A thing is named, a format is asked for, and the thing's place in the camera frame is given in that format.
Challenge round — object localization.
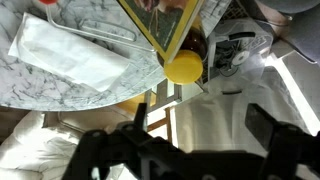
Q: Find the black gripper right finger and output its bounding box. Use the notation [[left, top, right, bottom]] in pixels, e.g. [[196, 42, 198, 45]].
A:
[[245, 103, 281, 150]]

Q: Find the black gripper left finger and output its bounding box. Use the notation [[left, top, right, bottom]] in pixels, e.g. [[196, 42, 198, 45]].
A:
[[134, 103, 147, 131]]

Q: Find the yellow book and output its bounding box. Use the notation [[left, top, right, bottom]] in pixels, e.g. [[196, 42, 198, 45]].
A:
[[117, 0, 204, 62]]

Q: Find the clear plastic container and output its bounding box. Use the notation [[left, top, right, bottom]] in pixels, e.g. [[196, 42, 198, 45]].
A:
[[45, 0, 155, 52]]

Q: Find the wooden chair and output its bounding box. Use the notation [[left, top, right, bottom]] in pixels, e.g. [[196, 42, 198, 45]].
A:
[[117, 80, 182, 142]]

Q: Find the amber jar yellow lid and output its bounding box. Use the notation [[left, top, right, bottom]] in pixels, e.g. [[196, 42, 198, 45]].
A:
[[158, 16, 208, 85]]

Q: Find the white sofa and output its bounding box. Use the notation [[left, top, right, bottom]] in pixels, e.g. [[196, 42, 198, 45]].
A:
[[0, 109, 131, 180]]

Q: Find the green glass bottle red cap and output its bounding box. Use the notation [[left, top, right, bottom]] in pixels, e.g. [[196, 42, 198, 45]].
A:
[[39, 0, 57, 5]]

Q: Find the clear storage bin with cables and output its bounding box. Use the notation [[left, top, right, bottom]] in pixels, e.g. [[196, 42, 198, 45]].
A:
[[207, 18, 273, 84]]

